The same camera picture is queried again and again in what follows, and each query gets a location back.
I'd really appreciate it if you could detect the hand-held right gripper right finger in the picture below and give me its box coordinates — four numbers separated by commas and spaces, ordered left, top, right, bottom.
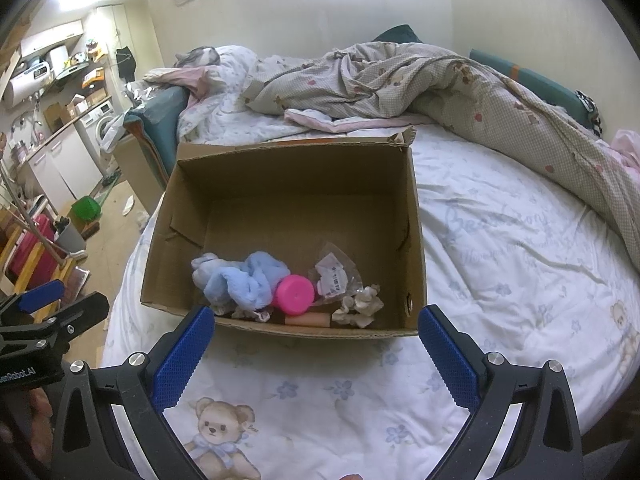
417, 304, 583, 480

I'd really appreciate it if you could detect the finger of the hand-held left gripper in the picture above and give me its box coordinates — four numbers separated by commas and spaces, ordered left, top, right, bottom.
32, 291, 110, 356
16, 280, 66, 316

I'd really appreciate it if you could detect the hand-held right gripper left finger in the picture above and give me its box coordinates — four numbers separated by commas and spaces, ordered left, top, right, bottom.
50, 305, 217, 480

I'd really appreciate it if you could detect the blue fluffy plush cloth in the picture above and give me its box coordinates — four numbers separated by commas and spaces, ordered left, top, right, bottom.
191, 250, 292, 318

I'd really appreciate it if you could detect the cream scrunchie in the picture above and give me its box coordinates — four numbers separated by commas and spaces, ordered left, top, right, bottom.
332, 285, 385, 328

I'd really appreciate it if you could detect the pink soft toy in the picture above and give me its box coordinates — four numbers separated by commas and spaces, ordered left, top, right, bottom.
272, 275, 316, 316

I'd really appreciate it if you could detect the clear plastic packet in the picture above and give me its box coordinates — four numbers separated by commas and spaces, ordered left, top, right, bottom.
307, 242, 362, 306

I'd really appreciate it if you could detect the brown cardboard box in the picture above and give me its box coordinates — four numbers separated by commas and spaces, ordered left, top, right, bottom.
140, 127, 427, 340

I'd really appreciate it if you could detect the person's left hand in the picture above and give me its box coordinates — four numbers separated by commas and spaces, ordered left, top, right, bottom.
27, 389, 53, 423

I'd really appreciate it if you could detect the wooden rack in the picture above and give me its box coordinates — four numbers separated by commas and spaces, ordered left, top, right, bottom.
0, 210, 88, 301

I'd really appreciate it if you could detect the grey bin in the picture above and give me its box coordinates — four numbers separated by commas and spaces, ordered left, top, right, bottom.
54, 217, 87, 253

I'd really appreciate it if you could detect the green plastic bin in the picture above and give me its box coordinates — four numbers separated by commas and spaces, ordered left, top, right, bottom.
70, 196, 101, 221

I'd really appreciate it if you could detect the white floor cabinet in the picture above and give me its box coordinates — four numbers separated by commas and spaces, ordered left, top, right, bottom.
27, 125, 103, 201

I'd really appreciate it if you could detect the white washing machine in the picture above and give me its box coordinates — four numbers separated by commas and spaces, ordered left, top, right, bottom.
80, 100, 121, 171

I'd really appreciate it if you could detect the white water heater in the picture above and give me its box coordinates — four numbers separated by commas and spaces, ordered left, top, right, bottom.
2, 62, 51, 108

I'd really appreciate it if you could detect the black hanging garment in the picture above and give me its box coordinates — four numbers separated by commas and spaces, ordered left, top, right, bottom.
116, 46, 137, 78

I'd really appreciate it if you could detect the pink cloth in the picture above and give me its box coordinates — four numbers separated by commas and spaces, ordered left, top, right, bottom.
144, 65, 211, 91

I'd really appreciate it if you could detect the beige checkered quilt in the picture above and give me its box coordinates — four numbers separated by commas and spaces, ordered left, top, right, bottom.
245, 42, 640, 261

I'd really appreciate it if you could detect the grey cat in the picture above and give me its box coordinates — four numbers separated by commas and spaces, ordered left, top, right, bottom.
174, 46, 221, 68

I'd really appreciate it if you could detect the dark green pillow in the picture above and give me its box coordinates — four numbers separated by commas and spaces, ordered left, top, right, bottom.
372, 25, 423, 45

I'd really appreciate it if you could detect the white wall cabinet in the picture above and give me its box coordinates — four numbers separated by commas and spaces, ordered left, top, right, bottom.
20, 20, 85, 56

